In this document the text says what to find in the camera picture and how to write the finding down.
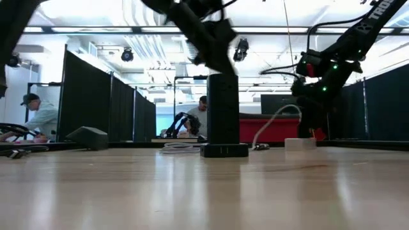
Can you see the red crate stack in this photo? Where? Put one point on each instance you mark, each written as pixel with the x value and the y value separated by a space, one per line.
pixel 319 134

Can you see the black background rig frame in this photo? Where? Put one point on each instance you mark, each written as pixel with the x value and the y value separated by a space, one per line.
pixel 28 92
pixel 174 102

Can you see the black aluminium table frame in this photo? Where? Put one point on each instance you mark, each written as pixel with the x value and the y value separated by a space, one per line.
pixel 128 145

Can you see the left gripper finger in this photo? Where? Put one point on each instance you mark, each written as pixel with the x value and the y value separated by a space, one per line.
pixel 222 67

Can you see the black charger block with label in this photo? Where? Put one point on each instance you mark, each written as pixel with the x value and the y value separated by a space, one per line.
pixel 87 137

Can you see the black ceiling spotlight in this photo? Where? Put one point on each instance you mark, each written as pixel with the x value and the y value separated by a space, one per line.
pixel 241 51
pixel 127 55
pixel 13 60

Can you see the red storage box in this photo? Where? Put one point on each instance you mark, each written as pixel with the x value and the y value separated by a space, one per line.
pixel 271 129

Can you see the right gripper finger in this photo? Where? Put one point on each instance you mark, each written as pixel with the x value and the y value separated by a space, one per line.
pixel 311 123

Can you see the black tower power strip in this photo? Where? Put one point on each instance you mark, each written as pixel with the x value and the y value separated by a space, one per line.
pixel 223 108

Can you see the person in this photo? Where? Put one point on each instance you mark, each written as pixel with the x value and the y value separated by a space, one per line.
pixel 44 118
pixel 199 119

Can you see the background wooden table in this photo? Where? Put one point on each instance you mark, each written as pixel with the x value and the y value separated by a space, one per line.
pixel 174 140

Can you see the black partition curtain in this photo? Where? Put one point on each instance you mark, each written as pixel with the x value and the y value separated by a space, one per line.
pixel 86 102
pixel 388 105
pixel 145 118
pixel 123 111
pixel 348 118

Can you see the background black robot arm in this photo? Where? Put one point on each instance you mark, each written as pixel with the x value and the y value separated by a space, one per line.
pixel 16 129
pixel 183 124

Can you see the black monitor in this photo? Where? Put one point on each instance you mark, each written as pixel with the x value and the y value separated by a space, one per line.
pixel 278 103

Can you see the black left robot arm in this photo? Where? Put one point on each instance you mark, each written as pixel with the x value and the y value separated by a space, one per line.
pixel 12 38

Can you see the white power strip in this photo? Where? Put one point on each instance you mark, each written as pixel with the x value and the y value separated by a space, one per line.
pixel 300 144

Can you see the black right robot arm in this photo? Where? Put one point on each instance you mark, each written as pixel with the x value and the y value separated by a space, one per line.
pixel 367 28

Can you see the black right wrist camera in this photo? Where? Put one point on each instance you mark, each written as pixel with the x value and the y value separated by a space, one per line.
pixel 308 64

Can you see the pink bowl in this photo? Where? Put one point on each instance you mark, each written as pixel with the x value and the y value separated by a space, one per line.
pixel 41 139

